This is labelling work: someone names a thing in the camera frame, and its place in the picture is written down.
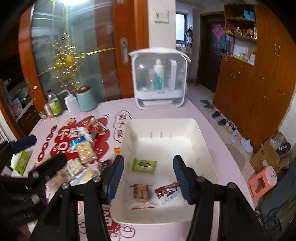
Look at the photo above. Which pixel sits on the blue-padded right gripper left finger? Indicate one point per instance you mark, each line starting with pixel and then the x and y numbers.
pixel 110 179

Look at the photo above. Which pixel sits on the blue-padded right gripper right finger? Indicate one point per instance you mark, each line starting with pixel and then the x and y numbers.
pixel 186 178

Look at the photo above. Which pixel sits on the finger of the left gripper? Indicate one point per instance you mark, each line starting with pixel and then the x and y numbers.
pixel 50 167
pixel 23 144

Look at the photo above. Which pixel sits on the red sausage snack packet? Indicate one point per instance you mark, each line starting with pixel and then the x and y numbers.
pixel 94 126

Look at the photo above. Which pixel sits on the toast bread bag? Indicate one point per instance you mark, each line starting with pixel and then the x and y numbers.
pixel 75 172

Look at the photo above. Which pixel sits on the green tissue box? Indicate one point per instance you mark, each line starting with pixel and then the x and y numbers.
pixel 19 162

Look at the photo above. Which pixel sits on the brown white snack packet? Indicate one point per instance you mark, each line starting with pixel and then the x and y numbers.
pixel 166 193

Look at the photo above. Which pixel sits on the green wet wipes packet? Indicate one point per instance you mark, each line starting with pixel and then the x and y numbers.
pixel 144 166

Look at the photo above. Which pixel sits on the cracker packet blue top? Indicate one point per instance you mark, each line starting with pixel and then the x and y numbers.
pixel 84 149

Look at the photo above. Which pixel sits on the white plastic storage bin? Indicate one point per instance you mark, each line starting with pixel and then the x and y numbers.
pixel 160 140

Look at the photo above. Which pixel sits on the clear nut bar packet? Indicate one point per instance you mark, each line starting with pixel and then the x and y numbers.
pixel 141 197

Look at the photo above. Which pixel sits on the green label plastic bottle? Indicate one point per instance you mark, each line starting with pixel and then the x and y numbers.
pixel 54 103

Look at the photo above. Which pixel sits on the white slipper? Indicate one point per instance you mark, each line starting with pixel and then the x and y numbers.
pixel 234 136

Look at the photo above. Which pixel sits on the light blue canister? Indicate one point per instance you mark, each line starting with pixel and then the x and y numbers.
pixel 86 99

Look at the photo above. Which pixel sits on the white squeeze bottle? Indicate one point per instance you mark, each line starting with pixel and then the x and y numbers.
pixel 69 102

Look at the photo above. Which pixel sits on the blue slipper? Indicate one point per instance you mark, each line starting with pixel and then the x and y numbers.
pixel 209 106

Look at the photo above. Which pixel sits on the pink plastic stool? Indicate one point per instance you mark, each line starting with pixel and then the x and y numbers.
pixel 262 182

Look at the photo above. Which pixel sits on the cardboard box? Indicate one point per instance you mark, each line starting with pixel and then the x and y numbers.
pixel 275 152

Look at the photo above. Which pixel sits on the white cosmetics organizer box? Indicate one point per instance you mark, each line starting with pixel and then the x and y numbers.
pixel 159 77

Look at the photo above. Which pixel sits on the wooden cabinet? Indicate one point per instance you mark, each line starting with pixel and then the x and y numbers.
pixel 256 96

